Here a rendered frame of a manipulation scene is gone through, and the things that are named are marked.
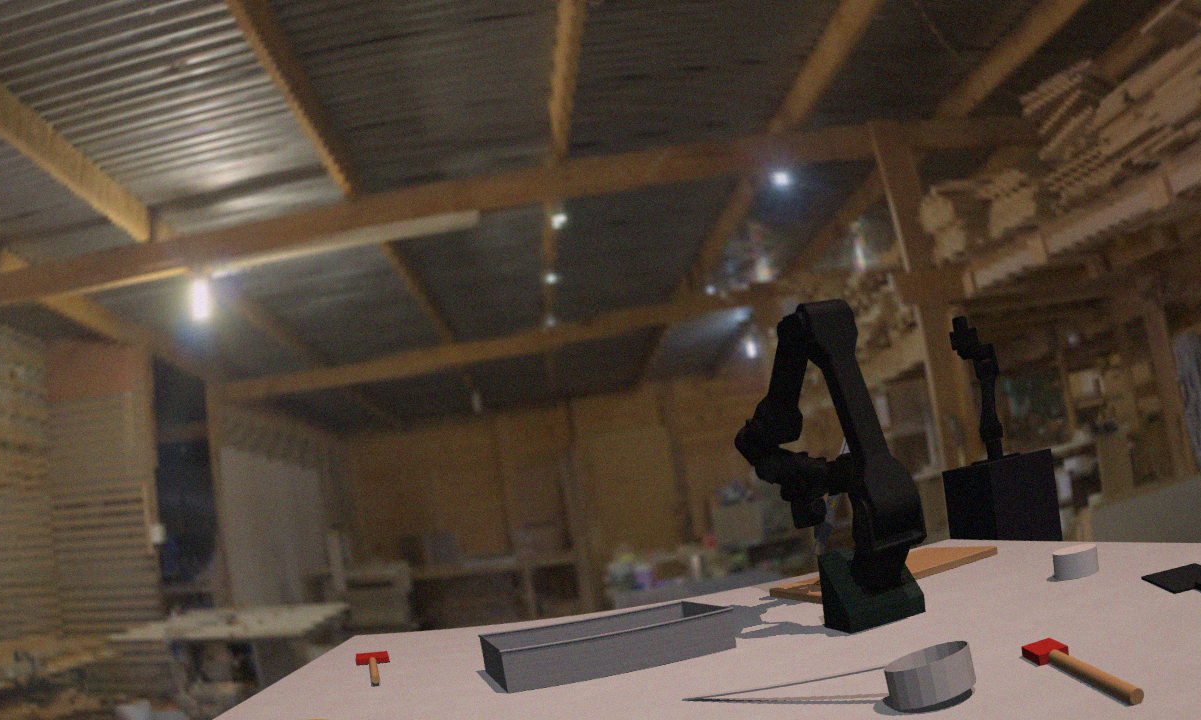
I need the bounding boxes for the wooden board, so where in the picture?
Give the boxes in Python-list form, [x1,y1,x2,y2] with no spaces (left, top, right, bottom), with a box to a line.
[769,546,998,604]

